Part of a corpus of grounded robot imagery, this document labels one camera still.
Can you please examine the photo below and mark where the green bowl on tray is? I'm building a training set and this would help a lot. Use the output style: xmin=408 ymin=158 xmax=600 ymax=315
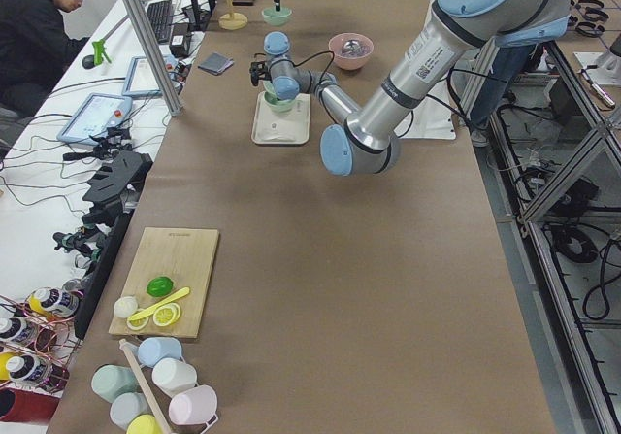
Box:
xmin=264 ymin=98 xmax=295 ymax=114

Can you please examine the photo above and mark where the white garlic bulb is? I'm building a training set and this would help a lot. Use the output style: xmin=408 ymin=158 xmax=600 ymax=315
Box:
xmin=114 ymin=296 xmax=139 ymax=319

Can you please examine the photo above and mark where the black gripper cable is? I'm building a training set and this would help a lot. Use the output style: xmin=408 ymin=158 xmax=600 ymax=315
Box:
xmin=290 ymin=50 xmax=338 ymax=83

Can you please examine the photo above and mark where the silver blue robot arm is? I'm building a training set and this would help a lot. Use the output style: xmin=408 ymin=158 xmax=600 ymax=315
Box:
xmin=250 ymin=0 xmax=570 ymax=176

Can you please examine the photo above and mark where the aluminium frame post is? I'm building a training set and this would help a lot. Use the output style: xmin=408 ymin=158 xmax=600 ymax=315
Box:
xmin=122 ymin=0 xmax=181 ymax=117

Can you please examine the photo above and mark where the beige plastic tray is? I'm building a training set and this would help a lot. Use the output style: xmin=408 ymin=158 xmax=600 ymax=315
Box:
xmin=250 ymin=91 xmax=311 ymax=146

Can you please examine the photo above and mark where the green lime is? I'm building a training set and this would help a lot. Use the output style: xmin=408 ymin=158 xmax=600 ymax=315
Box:
xmin=146 ymin=276 xmax=174 ymax=297

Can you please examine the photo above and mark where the blue teach pendant tablet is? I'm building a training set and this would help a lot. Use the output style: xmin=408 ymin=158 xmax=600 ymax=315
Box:
xmin=56 ymin=93 xmax=133 ymax=146

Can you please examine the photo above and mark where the wooden cutting board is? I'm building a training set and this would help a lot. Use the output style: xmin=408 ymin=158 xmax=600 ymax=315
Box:
xmin=109 ymin=227 xmax=219 ymax=340

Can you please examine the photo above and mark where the white cup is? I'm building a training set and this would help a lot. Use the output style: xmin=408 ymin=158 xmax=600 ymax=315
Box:
xmin=151 ymin=357 xmax=198 ymax=397

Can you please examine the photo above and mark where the black keyboard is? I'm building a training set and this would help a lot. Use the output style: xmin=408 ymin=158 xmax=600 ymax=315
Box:
xmin=147 ymin=0 xmax=174 ymax=44

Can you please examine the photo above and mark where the yellow cup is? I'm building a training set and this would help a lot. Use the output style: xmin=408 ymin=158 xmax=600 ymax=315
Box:
xmin=126 ymin=414 xmax=162 ymax=434

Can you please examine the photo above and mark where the person in black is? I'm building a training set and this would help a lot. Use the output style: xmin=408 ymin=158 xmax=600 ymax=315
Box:
xmin=1 ymin=0 xmax=89 ymax=117

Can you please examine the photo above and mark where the blue cup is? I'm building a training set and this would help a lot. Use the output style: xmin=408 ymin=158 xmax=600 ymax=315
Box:
xmin=137 ymin=337 xmax=183 ymax=368

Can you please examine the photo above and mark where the pink bowl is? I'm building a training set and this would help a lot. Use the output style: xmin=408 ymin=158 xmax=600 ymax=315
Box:
xmin=328 ymin=33 xmax=374 ymax=71

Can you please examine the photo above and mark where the green cup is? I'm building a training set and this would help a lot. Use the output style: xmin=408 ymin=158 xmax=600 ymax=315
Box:
xmin=91 ymin=365 xmax=139 ymax=403

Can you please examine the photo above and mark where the wooden mug tree stand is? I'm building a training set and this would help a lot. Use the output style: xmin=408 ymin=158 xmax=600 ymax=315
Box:
xmin=218 ymin=0 xmax=248 ymax=31

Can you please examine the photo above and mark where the pink cup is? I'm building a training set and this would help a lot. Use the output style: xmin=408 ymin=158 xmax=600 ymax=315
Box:
xmin=168 ymin=384 xmax=218 ymax=426

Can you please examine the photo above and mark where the lemon slice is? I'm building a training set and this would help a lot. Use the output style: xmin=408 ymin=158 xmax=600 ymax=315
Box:
xmin=125 ymin=316 xmax=149 ymax=331
xmin=152 ymin=302 xmax=181 ymax=327

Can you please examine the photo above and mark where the wooden cup rack pole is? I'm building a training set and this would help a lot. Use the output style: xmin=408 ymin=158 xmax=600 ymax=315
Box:
xmin=118 ymin=339 xmax=173 ymax=434

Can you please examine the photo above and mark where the grey cup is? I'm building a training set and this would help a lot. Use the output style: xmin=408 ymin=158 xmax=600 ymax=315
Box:
xmin=110 ymin=392 xmax=150 ymax=430

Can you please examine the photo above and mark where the green bowl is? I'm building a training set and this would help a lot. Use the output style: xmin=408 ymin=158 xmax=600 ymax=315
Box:
xmin=263 ymin=81 xmax=278 ymax=105
xmin=261 ymin=6 xmax=292 ymax=26
xmin=264 ymin=98 xmax=295 ymax=114

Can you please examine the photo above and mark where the yellow toy knife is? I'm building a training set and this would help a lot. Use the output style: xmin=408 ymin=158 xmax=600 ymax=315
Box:
xmin=128 ymin=286 xmax=191 ymax=321

